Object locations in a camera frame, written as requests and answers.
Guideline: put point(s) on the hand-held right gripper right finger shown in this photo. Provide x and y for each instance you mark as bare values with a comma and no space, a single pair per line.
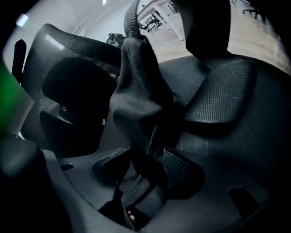
204,204

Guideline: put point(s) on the grey table with white legs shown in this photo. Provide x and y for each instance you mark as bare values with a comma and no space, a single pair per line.
159,9

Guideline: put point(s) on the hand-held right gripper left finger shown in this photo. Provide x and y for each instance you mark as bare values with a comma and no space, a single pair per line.
77,182

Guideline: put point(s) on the black mesh office chair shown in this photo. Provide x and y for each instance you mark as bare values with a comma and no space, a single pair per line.
75,82

